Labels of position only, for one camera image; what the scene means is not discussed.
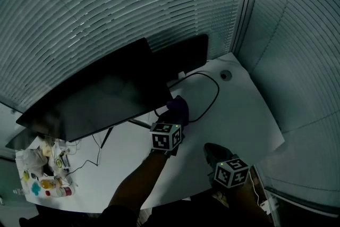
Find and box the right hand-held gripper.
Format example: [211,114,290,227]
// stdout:
[203,141,251,190]

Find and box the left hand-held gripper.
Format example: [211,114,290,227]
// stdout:
[149,110,189,157]

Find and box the purple cloth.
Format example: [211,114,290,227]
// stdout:
[165,95,190,126]

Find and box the black computer monitor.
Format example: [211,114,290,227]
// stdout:
[15,37,175,150]

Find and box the person's right forearm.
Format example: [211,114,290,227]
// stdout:
[212,186,272,227]

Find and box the person's left forearm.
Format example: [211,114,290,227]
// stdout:
[107,151,171,215]

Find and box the person's black clothing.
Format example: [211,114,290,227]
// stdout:
[98,194,275,227]

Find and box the round grey desk grommet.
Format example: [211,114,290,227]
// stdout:
[219,69,233,81]

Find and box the black flat panel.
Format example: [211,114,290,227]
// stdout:
[151,33,209,82]

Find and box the red-capped clear bottle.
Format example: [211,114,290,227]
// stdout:
[45,186,74,198]

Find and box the pale yellow round package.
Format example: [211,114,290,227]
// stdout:
[40,146,53,158]

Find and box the orange drink bottle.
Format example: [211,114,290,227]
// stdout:
[39,178,63,190]

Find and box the crumpled clear plastic bag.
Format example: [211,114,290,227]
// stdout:
[15,147,49,176]

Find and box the black office chair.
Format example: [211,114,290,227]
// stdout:
[18,204,89,227]

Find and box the white floor cable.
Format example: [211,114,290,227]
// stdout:
[249,172,269,215]

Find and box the looped black cable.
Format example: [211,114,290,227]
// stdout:
[154,71,220,123]

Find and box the long black desk cable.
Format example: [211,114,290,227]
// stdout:
[63,133,102,176]

